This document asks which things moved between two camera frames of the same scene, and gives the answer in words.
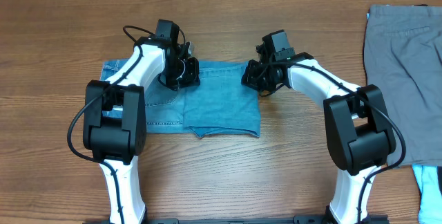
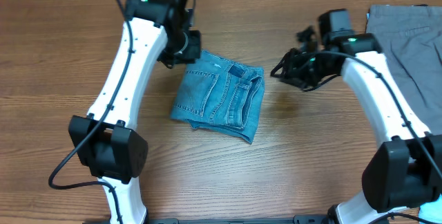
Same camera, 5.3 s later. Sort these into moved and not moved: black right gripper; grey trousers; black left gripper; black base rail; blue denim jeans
Moved: black left gripper; blue denim jeans; black right gripper
Not moved: black base rail; grey trousers
